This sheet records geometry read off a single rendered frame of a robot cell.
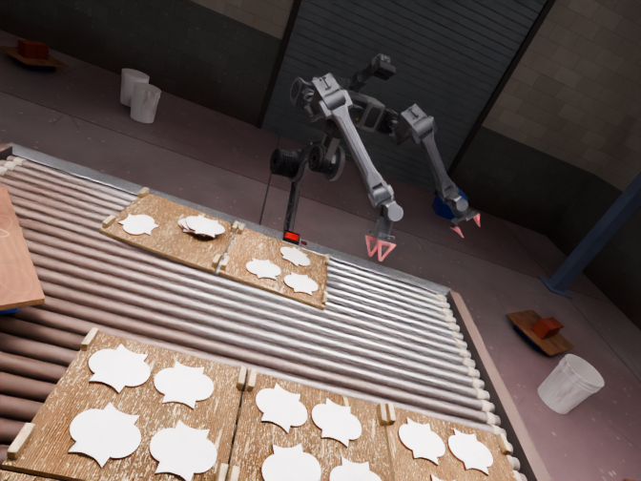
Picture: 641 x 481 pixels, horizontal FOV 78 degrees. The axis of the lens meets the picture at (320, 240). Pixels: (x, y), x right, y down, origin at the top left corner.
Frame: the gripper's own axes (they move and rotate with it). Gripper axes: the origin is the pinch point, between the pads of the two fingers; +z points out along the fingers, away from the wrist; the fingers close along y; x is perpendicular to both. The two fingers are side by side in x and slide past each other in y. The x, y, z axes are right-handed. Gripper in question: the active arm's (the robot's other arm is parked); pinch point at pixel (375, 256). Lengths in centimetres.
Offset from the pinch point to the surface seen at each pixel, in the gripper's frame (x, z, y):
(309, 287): 19.8, 18.3, 7.2
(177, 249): 70, 15, 12
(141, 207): 87, 5, 32
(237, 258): 48, 14, 16
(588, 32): -370, -337, 331
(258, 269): 39.8, 16.1, 10.6
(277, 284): 32.6, 19.4, 6.0
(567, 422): -225, 95, 81
